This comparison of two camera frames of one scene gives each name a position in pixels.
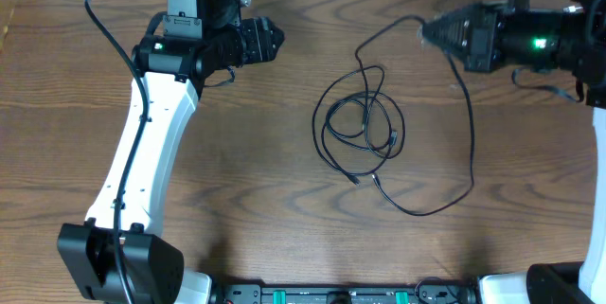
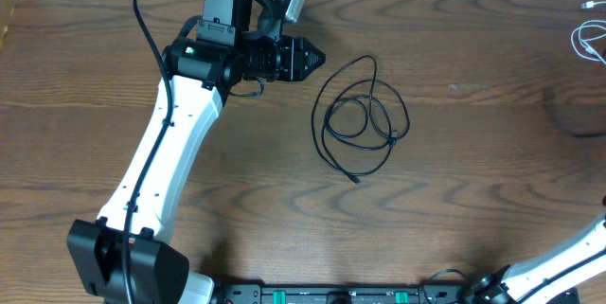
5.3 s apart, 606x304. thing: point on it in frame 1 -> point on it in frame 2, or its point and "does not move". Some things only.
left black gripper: [264, 45] -> [299, 50]
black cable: [357, 127] does not move
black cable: [469, 109] -> [587, 134]
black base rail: [433, 292] does not move
